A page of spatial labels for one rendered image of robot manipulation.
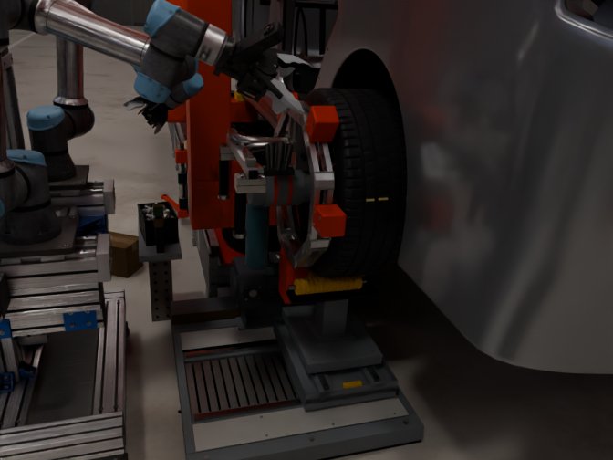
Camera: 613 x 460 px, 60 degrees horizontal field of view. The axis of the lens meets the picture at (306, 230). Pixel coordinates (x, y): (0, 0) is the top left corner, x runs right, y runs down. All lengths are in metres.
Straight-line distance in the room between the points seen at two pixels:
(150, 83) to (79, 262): 0.62
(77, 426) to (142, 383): 0.52
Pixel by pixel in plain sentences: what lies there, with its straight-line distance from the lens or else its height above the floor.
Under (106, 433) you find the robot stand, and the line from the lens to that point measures 1.80.
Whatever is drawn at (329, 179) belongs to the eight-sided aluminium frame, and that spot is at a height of 0.96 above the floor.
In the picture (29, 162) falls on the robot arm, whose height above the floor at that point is 1.03.
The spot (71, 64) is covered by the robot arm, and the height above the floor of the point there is 1.19.
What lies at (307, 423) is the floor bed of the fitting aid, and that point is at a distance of 2.00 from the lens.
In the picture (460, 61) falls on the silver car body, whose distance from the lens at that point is 1.31.
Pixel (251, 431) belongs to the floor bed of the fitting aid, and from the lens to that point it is 1.96.
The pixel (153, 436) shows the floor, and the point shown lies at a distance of 2.08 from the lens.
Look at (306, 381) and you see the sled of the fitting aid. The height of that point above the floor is 0.15.
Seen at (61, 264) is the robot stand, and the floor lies 0.75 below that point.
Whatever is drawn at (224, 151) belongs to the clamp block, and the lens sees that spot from 1.92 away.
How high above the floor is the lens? 1.47
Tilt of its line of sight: 24 degrees down
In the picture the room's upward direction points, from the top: 4 degrees clockwise
